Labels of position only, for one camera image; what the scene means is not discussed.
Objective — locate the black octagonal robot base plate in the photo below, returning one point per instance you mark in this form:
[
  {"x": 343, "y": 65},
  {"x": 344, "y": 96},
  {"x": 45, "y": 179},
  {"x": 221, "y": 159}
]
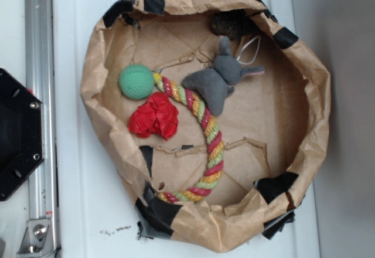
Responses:
[{"x": 21, "y": 134}]

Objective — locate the brown paper bag bin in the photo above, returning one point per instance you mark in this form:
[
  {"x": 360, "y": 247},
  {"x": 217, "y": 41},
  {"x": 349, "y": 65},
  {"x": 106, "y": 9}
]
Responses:
[{"x": 275, "y": 126}]

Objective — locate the dark brown rock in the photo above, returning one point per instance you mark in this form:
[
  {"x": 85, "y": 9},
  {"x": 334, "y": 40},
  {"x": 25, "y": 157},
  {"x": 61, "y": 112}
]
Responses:
[{"x": 233, "y": 24}]

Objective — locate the green rubber ball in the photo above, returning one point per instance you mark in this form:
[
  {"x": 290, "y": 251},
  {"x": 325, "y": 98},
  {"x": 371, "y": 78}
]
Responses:
[{"x": 136, "y": 81}]

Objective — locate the multicolour twisted rope toy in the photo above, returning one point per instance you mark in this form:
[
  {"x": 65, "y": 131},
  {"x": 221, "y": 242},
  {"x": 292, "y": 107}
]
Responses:
[{"x": 215, "y": 145}]

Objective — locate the aluminium extrusion rail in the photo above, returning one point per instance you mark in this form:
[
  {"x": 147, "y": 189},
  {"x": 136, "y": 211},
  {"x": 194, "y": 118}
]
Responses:
[{"x": 43, "y": 191}]

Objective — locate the red crumpled paper wad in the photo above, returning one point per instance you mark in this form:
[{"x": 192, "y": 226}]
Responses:
[{"x": 156, "y": 116}]

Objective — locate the metal corner bracket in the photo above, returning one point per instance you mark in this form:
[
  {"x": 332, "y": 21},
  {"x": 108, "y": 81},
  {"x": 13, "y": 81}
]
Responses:
[{"x": 37, "y": 240}]

